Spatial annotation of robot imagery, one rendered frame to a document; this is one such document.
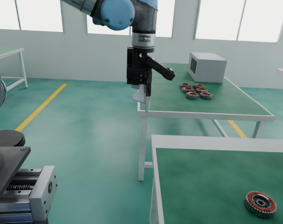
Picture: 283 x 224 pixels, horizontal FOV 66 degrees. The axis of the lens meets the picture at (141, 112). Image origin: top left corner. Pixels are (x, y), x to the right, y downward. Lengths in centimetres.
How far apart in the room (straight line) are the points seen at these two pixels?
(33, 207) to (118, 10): 55
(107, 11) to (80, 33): 435
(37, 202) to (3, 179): 11
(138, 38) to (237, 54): 458
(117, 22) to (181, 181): 78
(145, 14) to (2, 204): 65
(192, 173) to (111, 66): 397
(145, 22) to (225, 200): 77
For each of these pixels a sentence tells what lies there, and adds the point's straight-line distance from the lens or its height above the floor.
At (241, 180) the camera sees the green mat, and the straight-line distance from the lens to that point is 118.
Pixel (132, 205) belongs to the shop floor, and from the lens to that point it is 195.
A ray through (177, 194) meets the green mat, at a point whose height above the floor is 75.
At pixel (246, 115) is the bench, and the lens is 191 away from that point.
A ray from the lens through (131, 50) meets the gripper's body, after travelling 71.
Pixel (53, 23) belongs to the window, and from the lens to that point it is 500.
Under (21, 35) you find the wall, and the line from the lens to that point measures 530.
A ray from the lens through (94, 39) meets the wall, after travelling 482.
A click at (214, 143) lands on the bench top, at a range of 140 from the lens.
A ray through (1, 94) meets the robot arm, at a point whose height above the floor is 120.
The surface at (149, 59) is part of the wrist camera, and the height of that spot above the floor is 132.
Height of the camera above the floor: 146
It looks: 25 degrees down
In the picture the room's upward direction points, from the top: 3 degrees clockwise
